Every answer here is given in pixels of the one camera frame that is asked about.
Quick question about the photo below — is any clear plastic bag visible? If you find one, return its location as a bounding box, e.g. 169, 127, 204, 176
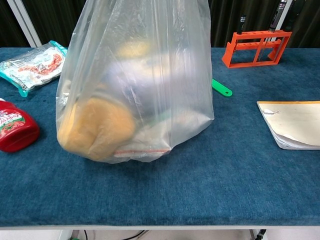
55, 0, 216, 165

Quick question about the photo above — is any clear zip pouch red stripe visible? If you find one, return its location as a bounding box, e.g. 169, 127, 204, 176
113, 111, 214, 159

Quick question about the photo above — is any blue white carton box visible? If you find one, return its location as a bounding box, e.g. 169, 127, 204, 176
104, 49, 177, 119

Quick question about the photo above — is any yellow striped plush toy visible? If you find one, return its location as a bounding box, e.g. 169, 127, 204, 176
57, 96, 138, 163

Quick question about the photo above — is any blue table cloth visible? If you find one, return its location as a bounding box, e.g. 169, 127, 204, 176
0, 46, 320, 227

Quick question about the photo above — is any orange tool rack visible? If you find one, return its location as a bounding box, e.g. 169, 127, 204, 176
221, 29, 293, 69

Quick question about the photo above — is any black curtain panel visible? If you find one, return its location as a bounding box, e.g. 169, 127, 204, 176
208, 0, 284, 48
21, 0, 88, 49
0, 0, 24, 49
289, 0, 320, 49

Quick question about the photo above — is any short black screwdriver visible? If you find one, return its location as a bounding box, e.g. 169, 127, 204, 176
237, 14, 248, 36

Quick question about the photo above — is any worn paper notebook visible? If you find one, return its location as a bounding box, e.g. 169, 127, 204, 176
256, 100, 320, 151

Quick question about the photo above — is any teal white snack package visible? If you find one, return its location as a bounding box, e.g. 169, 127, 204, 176
0, 40, 69, 98

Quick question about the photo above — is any red ketchup bottle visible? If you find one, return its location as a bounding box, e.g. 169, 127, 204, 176
0, 98, 41, 154

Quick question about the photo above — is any black screwdriver silver tip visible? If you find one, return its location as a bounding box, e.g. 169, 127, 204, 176
268, 0, 287, 34

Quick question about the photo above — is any blue hand clapper green handle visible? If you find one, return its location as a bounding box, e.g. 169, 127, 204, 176
211, 78, 234, 98

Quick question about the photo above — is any black cable bundle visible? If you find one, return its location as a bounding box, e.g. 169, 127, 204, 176
83, 229, 149, 240

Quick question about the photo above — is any white frame post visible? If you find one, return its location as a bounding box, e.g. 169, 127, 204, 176
276, 0, 294, 33
5, 0, 43, 49

